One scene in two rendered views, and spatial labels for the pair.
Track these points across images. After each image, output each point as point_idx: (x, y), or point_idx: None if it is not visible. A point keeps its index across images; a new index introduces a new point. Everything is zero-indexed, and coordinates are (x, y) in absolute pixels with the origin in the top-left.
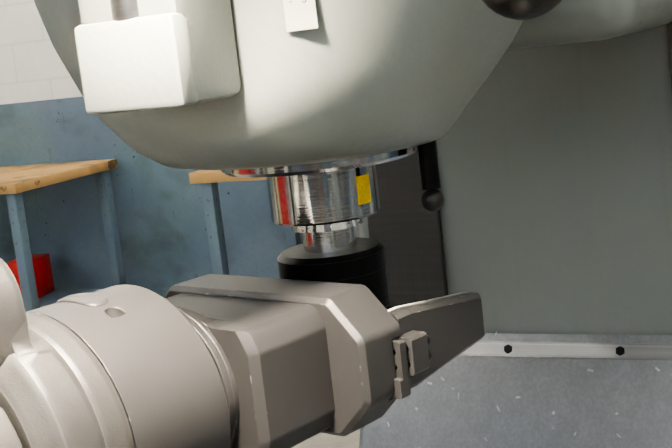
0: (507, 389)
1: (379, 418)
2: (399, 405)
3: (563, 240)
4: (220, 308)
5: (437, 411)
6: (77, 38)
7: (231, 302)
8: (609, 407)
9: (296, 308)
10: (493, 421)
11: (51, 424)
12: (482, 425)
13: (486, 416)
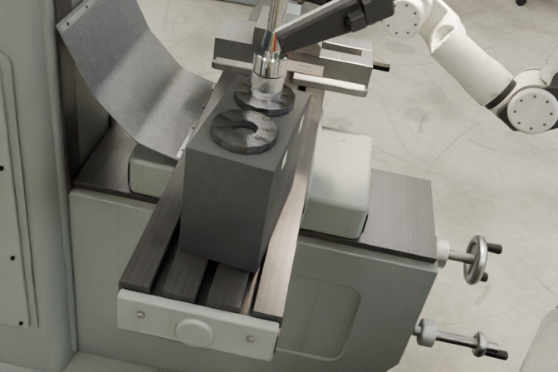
0: (94, 22)
1: (78, 56)
2: (79, 47)
3: None
4: None
5: (86, 41)
6: None
7: None
8: (110, 12)
9: None
10: (97, 35)
11: None
12: (96, 38)
13: (95, 34)
